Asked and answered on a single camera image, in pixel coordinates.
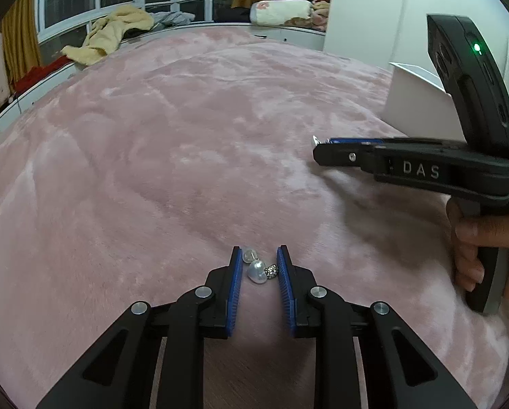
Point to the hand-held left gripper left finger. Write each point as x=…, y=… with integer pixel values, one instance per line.
x=236, y=289

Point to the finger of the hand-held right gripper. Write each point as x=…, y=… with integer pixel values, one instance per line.
x=352, y=140
x=339, y=155

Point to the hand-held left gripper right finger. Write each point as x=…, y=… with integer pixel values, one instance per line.
x=285, y=289

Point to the pearl charm pendant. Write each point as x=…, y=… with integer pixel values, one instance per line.
x=256, y=269

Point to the white storage box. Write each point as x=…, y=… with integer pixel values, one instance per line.
x=412, y=106

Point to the person's right hand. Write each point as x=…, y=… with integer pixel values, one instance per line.
x=467, y=238

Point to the pink plush toy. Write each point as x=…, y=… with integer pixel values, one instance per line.
x=320, y=12

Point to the pink plush blanket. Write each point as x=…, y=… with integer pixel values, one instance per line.
x=173, y=157

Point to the rolled floral white blanket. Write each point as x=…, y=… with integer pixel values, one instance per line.
x=280, y=12

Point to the grey clothes heap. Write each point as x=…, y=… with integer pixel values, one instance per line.
x=173, y=19

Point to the yellow fleece robe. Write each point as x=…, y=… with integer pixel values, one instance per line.
x=109, y=30

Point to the red cloth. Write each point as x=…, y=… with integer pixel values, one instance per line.
x=37, y=74

